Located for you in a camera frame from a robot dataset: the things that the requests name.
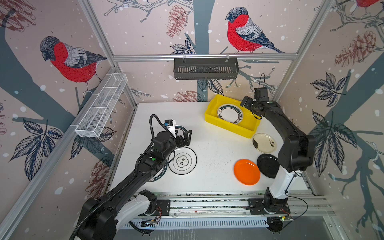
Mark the green red rimmed white plate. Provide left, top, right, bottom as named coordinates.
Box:
left=217, top=104, right=244, bottom=125

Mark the orange plate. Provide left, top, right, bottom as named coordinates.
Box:
left=234, top=159, right=261, bottom=186

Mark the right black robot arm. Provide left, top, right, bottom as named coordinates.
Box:
left=240, top=94, right=316, bottom=212

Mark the green lettered plate under arm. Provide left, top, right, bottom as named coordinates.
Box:
left=149, top=175, right=164, bottom=183

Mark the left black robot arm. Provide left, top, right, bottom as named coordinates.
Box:
left=70, top=130, right=192, bottom=240

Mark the yellow plastic bin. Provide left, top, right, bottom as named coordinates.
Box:
left=205, top=95, right=261, bottom=139

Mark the cream plate with dark patch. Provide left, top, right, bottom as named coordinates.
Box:
left=252, top=133, right=277, bottom=154

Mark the black plate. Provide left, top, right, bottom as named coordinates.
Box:
left=257, top=154, right=280, bottom=179

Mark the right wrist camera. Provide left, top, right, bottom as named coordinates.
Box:
left=254, top=88, right=270, bottom=102

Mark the left black corrugated cable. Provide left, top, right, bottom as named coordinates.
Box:
left=68, top=113, right=169, bottom=240

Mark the black wall basket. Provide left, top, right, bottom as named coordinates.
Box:
left=174, top=58, right=239, bottom=80

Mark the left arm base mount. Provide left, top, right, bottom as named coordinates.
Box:
left=139, top=200, right=171, bottom=217

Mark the white wire mesh shelf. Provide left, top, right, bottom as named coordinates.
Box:
left=75, top=73, right=128, bottom=138

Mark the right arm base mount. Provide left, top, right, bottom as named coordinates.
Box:
left=247, top=198, right=291, bottom=215

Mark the right thin black cable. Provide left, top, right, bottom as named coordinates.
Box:
left=278, top=172, right=309, bottom=224

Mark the aluminium mounting rail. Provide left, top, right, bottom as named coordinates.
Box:
left=158, top=194, right=336, bottom=218

